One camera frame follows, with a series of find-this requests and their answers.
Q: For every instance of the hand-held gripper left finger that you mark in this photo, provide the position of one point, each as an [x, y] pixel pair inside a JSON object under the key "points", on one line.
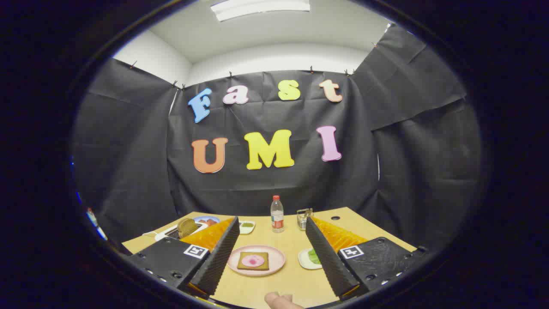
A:
{"points": [[216, 262]]}

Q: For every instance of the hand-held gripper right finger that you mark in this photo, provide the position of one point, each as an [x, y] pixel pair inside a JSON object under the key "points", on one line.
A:
{"points": [[328, 262]]}

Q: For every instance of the green lettuce leaf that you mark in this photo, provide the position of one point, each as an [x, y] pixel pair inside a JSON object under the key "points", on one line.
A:
{"points": [[314, 256]]}

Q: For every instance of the rounded brown bread slice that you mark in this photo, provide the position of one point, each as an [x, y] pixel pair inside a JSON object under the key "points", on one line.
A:
{"points": [[187, 227]]}

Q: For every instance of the square brown toast slice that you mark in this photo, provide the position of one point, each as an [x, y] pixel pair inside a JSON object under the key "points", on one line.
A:
{"points": [[240, 267]]}

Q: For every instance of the small white square dish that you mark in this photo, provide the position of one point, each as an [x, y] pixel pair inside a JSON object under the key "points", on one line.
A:
{"points": [[303, 259]]}

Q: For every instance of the pink ham slice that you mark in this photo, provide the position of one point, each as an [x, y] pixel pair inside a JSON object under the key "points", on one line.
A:
{"points": [[253, 260]]}

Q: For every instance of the blue round plate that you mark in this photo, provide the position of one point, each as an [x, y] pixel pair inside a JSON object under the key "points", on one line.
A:
{"points": [[201, 219]]}

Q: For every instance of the white compartment seasoning tray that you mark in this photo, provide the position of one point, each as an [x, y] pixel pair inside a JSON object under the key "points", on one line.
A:
{"points": [[247, 225]]}

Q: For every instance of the pink round plate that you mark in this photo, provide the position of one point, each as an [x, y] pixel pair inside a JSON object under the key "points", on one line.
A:
{"points": [[276, 259]]}

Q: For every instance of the white toaster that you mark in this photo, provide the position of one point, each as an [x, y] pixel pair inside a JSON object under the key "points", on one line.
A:
{"points": [[169, 234]]}

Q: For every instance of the clear bottle with red cap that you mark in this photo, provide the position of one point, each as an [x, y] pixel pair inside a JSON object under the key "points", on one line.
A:
{"points": [[277, 216]]}

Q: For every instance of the black backdrop cloth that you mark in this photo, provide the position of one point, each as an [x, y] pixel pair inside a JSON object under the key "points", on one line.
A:
{"points": [[274, 118]]}

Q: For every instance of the ceiling light panel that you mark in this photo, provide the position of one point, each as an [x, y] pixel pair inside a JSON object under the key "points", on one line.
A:
{"points": [[259, 7]]}

